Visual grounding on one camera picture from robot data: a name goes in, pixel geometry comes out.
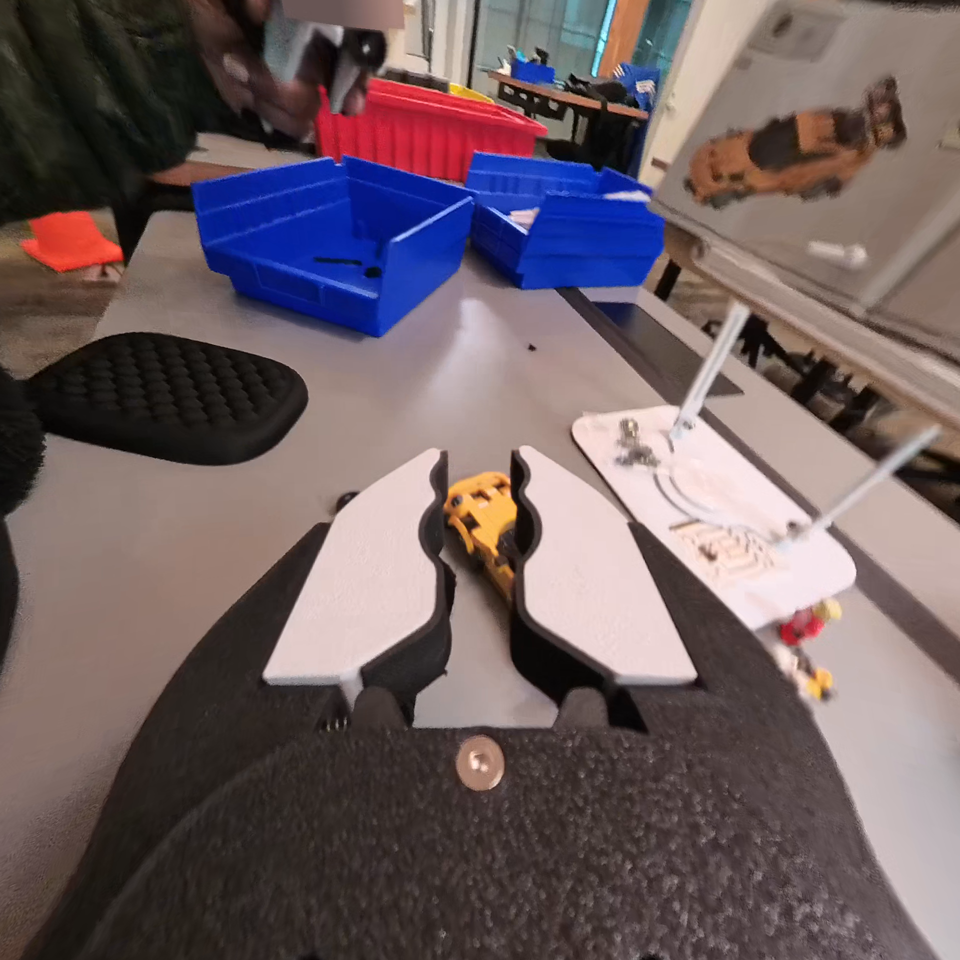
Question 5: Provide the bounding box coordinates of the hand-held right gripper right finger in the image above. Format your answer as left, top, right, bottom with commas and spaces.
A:
510, 445, 700, 732

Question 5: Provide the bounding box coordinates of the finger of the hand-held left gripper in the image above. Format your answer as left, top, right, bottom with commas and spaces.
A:
330, 63, 370, 117

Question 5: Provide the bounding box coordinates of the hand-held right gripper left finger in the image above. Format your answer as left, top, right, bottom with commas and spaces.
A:
262, 447, 457, 727

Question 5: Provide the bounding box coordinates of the yellow lego car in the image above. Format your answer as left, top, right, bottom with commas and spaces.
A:
442, 471, 524, 610

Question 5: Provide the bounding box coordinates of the lego sticker sheet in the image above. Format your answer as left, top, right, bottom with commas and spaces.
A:
667, 517, 783, 595

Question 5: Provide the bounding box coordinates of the red lego minifigure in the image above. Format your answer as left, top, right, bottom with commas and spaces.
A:
778, 598, 845, 648

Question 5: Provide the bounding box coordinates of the small white yellow lego piece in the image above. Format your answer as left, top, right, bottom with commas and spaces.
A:
776, 646, 835, 702

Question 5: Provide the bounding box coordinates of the lego instruction booklet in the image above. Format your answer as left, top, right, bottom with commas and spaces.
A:
651, 0, 960, 320

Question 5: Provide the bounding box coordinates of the person's left hand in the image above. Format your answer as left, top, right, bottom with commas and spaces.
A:
191, 0, 320, 144

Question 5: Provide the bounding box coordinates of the red plastic bin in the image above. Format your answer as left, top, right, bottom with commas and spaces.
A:
315, 77, 550, 185

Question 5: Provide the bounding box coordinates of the blue plastic storage bin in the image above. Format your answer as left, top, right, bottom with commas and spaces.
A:
465, 150, 654, 215
191, 155, 476, 339
471, 191, 666, 291

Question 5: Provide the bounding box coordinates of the white metal book stand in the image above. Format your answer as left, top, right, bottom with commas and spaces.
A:
571, 217, 960, 633

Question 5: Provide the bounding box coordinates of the wooden background table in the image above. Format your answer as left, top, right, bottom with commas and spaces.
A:
487, 69, 652, 125

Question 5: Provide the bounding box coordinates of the black bag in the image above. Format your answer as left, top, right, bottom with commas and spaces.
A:
562, 73, 639, 106

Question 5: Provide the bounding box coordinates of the black textured chair armrest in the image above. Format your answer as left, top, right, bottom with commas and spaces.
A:
26, 331, 310, 468

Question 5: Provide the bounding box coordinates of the orange traffic cone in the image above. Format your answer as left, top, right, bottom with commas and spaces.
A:
20, 210, 126, 275

